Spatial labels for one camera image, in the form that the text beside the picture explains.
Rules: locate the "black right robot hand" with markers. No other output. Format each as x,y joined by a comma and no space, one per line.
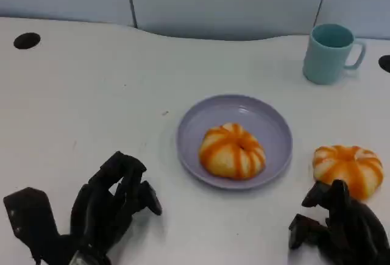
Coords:
350,231

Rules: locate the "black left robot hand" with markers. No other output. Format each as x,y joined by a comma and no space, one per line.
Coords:
94,213

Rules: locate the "orange and white bread roll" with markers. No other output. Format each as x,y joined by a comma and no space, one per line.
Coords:
350,164
231,152

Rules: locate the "lilac plate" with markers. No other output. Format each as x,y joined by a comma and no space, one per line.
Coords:
262,118

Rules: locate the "black round table grommet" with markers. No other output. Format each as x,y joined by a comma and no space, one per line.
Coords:
26,40
384,63

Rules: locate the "pale green mug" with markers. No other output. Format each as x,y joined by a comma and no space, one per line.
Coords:
324,61

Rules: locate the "pale blue desk partition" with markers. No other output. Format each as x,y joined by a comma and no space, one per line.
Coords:
213,3

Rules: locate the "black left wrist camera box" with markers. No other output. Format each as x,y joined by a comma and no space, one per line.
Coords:
30,219

